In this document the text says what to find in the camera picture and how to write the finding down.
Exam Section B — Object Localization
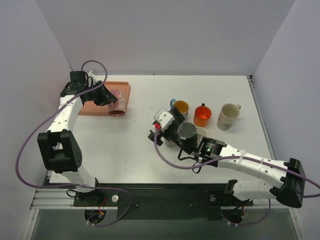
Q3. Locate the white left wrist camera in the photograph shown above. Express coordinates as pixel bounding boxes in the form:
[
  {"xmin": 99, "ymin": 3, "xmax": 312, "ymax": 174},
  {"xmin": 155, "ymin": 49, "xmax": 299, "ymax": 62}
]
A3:
[{"xmin": 87, "ymin": 69, "xmax": 97, "ymax": 78}]

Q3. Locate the blue ceramic mug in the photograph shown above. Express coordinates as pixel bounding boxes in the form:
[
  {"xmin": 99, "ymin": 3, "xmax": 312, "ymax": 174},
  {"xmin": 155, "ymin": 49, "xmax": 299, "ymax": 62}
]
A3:
[{"xmin": 170, "ymin": 98, "xmax": 189, "ymax": 117}]

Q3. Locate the orange ceramic mug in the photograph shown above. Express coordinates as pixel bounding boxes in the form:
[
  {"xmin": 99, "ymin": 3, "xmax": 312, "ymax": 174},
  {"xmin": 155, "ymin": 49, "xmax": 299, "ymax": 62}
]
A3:
[{"xmin": 193, "ymin": 103, "xmax": 212, "ymax": 128}]

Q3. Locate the yellow ceramic mug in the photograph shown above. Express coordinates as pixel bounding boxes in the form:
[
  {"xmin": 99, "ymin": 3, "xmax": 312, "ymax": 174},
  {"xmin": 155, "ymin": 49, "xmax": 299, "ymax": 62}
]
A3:
[{"xmin": 164, "ymin": 139, "xmax": 176, "ymax": 148}]

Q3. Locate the salmon pink plastic tray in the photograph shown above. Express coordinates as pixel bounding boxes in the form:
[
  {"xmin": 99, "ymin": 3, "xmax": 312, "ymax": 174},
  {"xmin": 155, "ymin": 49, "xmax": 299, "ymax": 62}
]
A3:
[{"xmin": 79, "ymin": 81, "xmax": 131, "ymax": 117}]

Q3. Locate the cream coral-pattern mug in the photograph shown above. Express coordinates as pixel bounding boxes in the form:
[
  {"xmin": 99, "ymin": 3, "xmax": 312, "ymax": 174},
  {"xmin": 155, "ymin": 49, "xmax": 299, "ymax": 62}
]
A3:
[{"xmin": 217, "ymin": 103, "xmax": 242, "ymax": 131}]

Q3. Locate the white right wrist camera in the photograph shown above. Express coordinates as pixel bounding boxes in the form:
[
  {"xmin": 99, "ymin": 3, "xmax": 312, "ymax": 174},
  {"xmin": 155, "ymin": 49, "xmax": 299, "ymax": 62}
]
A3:
[{"xmin": 153, "ymin": 109, "xmax": 175, "ymax": 132}]

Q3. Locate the aluminium rail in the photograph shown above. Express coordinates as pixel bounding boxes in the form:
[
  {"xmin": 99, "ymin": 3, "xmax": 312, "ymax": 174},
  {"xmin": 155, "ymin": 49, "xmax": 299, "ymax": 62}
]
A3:
[
  {"xmin": 30, "ymin": 186, "xmax": 300, "ymax": 210},
  {"xmin": 246, "ymin": 75, "xmax": 275, "ymax": 159}
]

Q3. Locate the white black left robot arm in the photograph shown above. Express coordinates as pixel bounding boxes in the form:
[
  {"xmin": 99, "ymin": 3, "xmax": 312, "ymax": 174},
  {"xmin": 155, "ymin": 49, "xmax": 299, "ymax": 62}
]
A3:
[{"xmin": 37, "ymin": 70, "xmax": 118, "ymax": 206}]

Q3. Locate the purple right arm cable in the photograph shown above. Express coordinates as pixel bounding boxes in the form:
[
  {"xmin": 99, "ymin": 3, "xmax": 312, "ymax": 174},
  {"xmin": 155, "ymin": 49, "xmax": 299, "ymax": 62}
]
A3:
[{"xmin": 153, "ymin": 128, "xmax": 320, "ymax": 227}]

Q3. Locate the aluminium front rail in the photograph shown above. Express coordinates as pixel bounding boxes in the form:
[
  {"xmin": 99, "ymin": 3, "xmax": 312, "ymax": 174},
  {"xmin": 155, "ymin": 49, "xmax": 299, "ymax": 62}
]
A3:
[{"xmin": 30, "ymin": 186, "xmax": 300, "ymax": 210}]

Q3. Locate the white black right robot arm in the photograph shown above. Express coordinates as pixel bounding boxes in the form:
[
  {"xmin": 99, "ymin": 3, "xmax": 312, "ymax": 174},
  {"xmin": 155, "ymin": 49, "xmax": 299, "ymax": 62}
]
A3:
[{"xmin": 148, "ymin": 107, "xmax": 306, "ymax": 209}]

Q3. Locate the aluminium right side rail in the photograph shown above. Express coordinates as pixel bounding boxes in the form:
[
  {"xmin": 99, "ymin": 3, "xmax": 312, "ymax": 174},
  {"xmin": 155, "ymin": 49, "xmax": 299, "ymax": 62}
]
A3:
[{"xmin": 246, "ymin": 75, "xmax": 275, "ymax": 159}]

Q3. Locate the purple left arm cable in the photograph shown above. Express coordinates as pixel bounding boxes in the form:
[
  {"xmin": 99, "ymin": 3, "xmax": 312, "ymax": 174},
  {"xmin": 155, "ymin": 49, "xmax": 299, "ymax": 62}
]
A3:
[{"xmin": 16, "ymin": 59, "xmax": 133, "ymax": 228}]

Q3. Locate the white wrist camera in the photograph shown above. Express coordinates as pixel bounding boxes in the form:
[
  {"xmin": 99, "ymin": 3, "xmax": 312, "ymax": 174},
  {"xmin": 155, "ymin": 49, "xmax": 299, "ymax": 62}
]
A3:
[
  {"xmin": 153, "ymin": 109, "xmax": 175, "ymax": 132},
  {"xmin": 87, "ymin": 69, "xmax": 97, "ymax": 78}
]

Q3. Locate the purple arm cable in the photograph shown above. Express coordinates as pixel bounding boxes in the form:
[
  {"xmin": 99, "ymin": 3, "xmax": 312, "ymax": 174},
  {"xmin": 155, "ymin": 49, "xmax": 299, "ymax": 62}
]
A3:
[
  {"xmin": 153, "ymin": 128, "xmax": 320, "ymax": 227},
  {"xmin": 16, "ymin": 59, "xmax": 133, "ymax": 228}
]

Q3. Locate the pink ceramic mug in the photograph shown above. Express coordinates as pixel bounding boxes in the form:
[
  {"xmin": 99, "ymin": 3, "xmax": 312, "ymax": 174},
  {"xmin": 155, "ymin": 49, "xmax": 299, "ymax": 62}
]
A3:
[{"xmin": 108, "ymin": 89, "xmax": 126, "ymax": 117}]

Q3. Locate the beige speckled ceramic mug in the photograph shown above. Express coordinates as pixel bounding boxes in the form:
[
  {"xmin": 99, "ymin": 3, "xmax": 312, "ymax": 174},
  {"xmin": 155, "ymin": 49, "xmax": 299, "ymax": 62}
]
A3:
[{"xmin": 196, "ymin": 126, "xmax": 208, "ymax": 137}]

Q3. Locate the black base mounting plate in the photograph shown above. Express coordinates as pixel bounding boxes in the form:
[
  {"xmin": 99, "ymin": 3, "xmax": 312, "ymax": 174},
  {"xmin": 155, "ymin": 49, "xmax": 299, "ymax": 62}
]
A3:
[{"xmin": 73, "ymin": 183, "xmax": 253, "ymax": 223}]

